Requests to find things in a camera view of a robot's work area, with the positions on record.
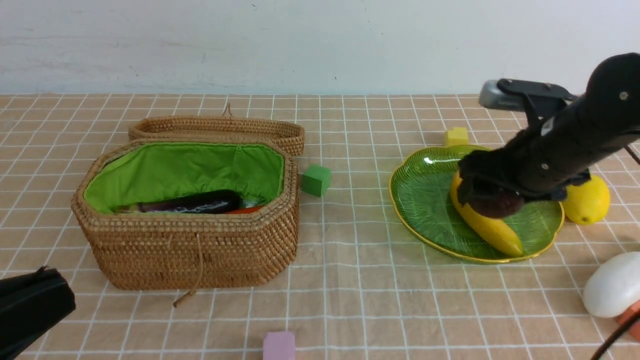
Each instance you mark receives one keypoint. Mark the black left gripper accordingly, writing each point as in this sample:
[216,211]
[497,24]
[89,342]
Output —
[30,305]

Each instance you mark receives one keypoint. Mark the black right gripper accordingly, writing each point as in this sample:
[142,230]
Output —
[539,163]

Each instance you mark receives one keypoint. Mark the dark purple passion fruit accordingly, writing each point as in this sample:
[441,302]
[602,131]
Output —
[497,206]

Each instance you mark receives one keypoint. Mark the yellow banana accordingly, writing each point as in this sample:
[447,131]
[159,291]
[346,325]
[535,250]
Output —
[494,232]

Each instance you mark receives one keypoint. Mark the yellow lemon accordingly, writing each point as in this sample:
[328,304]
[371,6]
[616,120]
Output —
[588,203]

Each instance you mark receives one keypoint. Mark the white radish with leaves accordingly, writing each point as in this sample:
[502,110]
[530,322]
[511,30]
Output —
[614,287]

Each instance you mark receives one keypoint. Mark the purple eggplant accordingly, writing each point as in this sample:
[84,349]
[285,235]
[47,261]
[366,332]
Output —
[214,202]

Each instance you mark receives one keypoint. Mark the red chili pepper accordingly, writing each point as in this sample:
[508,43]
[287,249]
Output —
[245,210]

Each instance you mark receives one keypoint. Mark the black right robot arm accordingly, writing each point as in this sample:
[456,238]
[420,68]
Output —
[611,99]

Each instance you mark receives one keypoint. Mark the yellow foam cube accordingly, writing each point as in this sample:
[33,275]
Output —
[456,136]

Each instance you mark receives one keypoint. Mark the green glass plate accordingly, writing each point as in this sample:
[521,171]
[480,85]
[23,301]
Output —
[420,192]

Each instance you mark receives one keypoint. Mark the woven wicker basket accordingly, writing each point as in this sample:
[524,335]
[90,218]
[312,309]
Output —
[170,251]

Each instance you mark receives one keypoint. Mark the checkered beige tablecloth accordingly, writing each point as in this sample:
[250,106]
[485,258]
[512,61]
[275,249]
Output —
[362,286]

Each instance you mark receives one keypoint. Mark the green foam cube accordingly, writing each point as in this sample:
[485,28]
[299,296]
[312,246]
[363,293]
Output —
[316,180]

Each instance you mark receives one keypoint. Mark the wicker basket lid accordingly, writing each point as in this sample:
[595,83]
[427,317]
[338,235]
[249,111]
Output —
[288,136]

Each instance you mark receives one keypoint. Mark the pink foam cube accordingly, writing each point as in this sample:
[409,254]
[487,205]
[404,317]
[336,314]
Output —
[279,346]

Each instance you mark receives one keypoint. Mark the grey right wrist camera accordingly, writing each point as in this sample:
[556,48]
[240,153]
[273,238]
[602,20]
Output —
[538,100]

